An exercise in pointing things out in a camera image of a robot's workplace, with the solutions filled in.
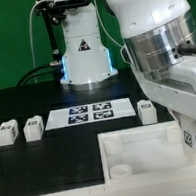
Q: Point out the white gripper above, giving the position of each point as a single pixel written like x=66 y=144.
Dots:
x=178 y=92

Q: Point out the white square tabletop part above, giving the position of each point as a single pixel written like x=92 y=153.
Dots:
x=144 y=150

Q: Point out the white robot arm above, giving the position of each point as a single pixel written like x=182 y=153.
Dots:
x=160 y=42

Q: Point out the white marker base plate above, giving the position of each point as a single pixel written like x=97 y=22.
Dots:
x=91 y=113

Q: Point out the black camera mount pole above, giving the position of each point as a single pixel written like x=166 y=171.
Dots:
x=52 y=16

